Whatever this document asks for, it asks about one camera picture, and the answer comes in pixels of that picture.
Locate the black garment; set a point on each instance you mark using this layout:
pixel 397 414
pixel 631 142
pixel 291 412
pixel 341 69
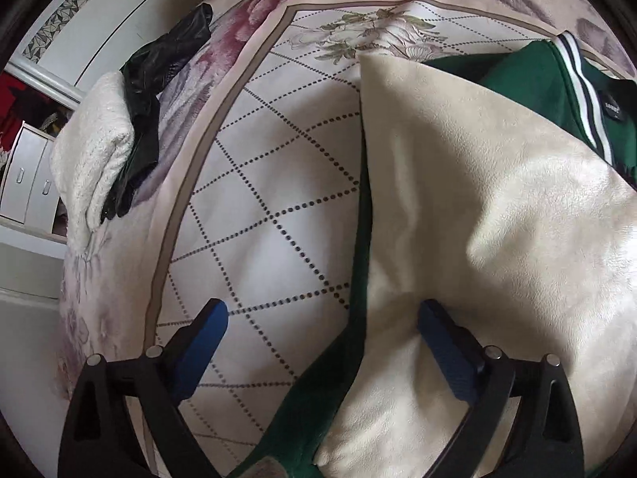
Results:
pixel 144 84

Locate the red hanging clothes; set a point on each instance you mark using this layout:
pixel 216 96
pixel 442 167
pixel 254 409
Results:
pixel 10 109

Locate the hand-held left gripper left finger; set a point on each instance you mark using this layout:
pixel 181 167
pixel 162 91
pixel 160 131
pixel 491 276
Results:
pixel 199 353

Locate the purple rose floral blanket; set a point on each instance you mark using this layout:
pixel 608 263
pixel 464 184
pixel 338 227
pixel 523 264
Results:
pixel 209 59

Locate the green varsity jacket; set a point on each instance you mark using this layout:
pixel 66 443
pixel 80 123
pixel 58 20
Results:
pixel 473 184

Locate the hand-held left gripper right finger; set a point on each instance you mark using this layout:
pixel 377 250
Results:
pixel 448 353

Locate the white fluffy garment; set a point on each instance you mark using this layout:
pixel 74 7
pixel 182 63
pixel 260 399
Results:
pixel 94 149

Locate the white drawer cabinet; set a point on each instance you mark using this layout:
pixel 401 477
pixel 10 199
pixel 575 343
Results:
pixel 30 174

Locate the white wardrobe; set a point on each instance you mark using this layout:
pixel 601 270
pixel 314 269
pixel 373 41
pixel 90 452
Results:
pixel 99 10

